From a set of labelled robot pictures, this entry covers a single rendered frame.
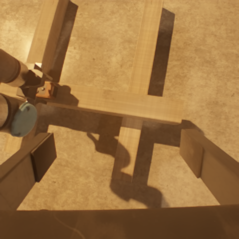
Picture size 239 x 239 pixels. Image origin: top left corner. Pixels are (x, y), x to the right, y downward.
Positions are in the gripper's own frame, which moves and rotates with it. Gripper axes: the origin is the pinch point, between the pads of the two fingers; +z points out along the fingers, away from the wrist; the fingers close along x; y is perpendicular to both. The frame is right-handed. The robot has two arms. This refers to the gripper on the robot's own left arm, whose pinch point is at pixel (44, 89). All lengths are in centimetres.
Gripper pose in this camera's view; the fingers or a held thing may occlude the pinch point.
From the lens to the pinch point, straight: 82.0
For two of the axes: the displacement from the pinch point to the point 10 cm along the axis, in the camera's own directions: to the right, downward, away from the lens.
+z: 1.2, 1.2, 9.9
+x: -1.7, 9.8, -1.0
